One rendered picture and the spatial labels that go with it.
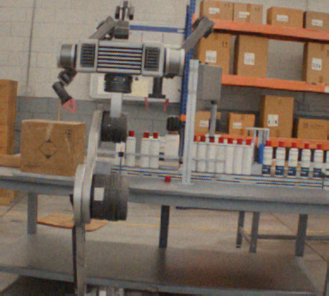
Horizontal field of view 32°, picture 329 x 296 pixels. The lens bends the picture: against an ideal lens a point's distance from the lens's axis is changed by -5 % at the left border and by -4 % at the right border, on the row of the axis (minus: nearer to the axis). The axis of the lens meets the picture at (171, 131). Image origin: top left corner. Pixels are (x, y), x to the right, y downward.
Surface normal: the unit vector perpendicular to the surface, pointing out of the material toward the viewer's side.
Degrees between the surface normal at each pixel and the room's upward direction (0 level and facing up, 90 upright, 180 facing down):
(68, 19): 90
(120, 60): 90
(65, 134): 90
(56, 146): 90
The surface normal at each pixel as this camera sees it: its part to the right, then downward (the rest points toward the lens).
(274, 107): 0.04, 0.04
